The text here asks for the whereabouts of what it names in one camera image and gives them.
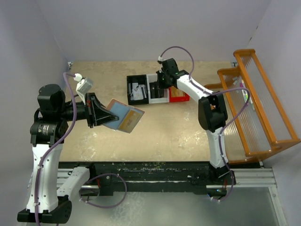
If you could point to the purple marker pen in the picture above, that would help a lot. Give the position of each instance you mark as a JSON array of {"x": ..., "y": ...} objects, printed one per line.
[{"x": 244, "y": 92}]

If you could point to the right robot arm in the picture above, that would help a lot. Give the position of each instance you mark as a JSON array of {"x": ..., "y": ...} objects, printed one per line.
[{"x": 212, "y": 113}]

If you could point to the green marker pen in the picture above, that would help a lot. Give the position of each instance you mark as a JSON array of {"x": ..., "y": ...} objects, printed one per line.
[{"x": 251, "y": 103}]

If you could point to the orange cards in red bin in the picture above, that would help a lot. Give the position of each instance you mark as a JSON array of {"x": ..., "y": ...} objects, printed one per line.
[{"x": 174, "y": 92}]

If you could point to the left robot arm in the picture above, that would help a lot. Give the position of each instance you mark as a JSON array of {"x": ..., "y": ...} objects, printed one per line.
[{"x": 53, "y": 122}]

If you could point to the white plastic bin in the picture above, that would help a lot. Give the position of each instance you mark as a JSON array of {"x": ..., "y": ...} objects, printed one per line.
[{"x": 154, "y": 78}]

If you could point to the black plastic bin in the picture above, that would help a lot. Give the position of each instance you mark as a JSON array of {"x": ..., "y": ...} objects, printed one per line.
[{"x": 141, "y": 79}]

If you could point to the orange wooden tiered rack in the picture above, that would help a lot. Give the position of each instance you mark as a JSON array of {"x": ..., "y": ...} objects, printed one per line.
[{"x": 254, "y": 135}]

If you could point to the red plastic bin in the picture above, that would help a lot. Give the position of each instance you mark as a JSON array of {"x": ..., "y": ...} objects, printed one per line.
[{"x": 179, "y": 99}]

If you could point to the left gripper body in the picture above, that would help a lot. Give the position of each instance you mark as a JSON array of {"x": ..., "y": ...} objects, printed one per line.
[{"x": 89, "y": 109}]

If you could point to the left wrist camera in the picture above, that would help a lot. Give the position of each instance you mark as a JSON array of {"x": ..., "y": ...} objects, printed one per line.
[{"x": 83, "y": 86}]

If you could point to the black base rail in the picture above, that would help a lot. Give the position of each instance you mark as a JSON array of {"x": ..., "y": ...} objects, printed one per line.
[{"x": 113, "y": 174}]

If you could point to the grey cards in black bin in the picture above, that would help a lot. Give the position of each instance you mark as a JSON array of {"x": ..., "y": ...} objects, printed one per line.
[{"x": 137, "y": 91}]

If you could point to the pink leather card holder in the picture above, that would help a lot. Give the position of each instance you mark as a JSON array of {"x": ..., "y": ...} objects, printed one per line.
[{"x": 120, "y": 109}]

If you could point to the black wallet in bin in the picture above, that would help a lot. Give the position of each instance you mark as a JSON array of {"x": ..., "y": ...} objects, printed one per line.
[{"x": 156, "y": 91}]

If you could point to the aluminium frame rail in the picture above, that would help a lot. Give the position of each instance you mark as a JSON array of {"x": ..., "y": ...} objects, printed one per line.
[{"x": 243, "y": 178}]

